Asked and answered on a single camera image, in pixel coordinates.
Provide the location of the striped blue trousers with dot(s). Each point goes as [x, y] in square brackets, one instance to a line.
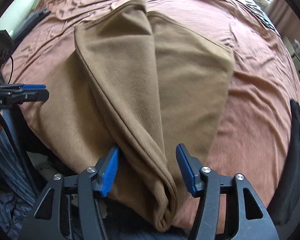
[17, 198]

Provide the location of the brown printed t-shirt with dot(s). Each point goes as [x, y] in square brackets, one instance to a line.
[147, 83]

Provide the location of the black garment on bed edge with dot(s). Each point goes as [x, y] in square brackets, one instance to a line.
[287, 194]

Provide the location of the terracotta bed blanket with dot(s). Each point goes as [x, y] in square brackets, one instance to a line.
[254, 129]

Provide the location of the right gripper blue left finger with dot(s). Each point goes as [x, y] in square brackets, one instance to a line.
[94, 184]

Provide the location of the pink curtain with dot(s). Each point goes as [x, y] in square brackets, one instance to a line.
[284, 19]

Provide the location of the cream padded headboard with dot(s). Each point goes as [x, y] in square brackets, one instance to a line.
[15, 14]

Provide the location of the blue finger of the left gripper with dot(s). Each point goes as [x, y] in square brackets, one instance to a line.
[10, 98]
[22, 86]

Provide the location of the grey and black clothes pile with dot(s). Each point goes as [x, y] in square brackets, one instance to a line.
[28, 24]

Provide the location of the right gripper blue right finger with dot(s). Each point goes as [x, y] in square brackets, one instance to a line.
[203, 183]

